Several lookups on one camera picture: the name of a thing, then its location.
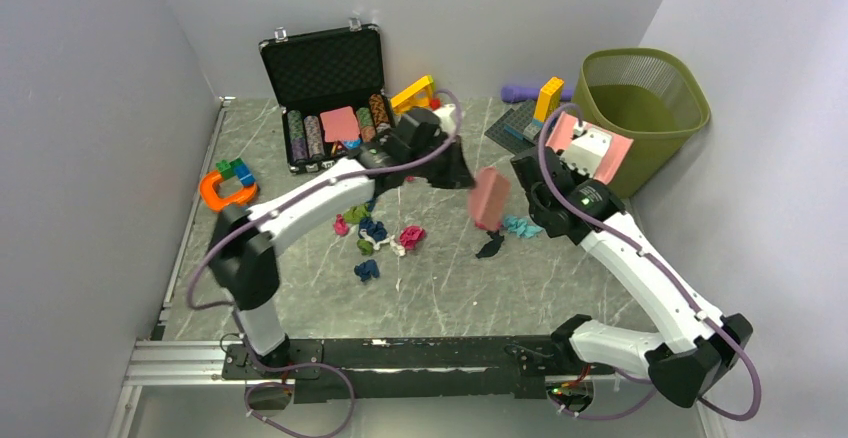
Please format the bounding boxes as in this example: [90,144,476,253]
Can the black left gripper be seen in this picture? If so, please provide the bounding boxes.
[408,136,476,191]

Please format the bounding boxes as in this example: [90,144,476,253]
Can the pink hand brush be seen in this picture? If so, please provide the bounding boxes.
[468,166,511,231]

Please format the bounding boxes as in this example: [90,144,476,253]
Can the large magenta paper scrap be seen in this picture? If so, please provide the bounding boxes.
[398,225,427,251]

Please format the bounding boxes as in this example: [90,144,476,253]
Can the black paper scrap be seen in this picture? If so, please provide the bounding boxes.
[475,231,505,259]

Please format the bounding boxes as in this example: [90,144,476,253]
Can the white twisted paper scrap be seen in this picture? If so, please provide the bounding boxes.
[368,235,407,257]

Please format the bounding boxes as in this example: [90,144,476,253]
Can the pink dustpan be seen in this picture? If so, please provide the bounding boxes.
[546,112,633,185]

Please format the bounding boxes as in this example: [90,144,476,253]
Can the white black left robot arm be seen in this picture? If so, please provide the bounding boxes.
[200,105,475,378]

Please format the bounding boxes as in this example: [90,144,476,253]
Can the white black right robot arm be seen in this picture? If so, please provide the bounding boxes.
[510,148,753,408]

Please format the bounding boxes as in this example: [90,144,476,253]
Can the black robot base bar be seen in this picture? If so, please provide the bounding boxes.
[220,335,585,404]

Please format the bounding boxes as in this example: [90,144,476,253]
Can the grey building baseplate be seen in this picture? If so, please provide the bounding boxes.
[484,101,542,154]

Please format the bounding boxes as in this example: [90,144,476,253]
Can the yellow triangular block toy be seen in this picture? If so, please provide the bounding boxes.
[390,75,436,115]

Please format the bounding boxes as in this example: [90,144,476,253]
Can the cyan paper scrap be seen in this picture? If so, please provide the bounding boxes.
[502,215,544,239]

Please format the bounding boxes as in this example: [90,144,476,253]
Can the purple cylinder toy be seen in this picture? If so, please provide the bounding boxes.
[500,84,574,103]

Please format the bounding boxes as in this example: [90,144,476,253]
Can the small green paper scrap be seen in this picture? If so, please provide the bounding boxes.
[356,239,374,256]

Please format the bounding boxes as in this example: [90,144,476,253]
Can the pink card in case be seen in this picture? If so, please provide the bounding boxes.
[319,106,360,143]

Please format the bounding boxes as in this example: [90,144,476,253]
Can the small magenta paper scrap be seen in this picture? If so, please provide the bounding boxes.
[333,214,350,236]

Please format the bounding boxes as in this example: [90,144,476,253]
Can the yellow building block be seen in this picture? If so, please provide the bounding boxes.
[533,76,565,125]

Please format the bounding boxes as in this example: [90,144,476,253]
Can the dark blue paper scrap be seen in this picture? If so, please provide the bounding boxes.
[353,259,380,283]

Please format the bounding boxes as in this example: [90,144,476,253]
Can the black poker chip case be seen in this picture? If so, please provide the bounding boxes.
[258,18,396,175]

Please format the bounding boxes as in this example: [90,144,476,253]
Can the green blue building blocks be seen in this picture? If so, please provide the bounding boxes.
[215,158,256,187]

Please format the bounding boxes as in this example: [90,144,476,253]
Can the olive green waste basket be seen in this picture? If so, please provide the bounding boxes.
[573,47,711,198]

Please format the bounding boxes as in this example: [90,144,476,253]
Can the orange horseshoe toy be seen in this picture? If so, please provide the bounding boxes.
[198,170,259,212]

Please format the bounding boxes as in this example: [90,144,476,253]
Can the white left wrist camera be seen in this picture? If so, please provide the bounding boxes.
[434,104,461,135]

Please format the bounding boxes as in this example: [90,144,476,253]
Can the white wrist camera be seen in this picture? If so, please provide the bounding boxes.
[561,131,613,177]
[434,104,461,135]

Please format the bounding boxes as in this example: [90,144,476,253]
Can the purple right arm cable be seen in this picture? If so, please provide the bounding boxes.
[536,103,763,423]

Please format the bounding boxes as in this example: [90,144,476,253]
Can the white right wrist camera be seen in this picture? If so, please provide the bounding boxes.
[561,131,613,177]

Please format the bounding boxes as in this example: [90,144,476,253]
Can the aluminium frame rail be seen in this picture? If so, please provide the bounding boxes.
[105,338,233,438]

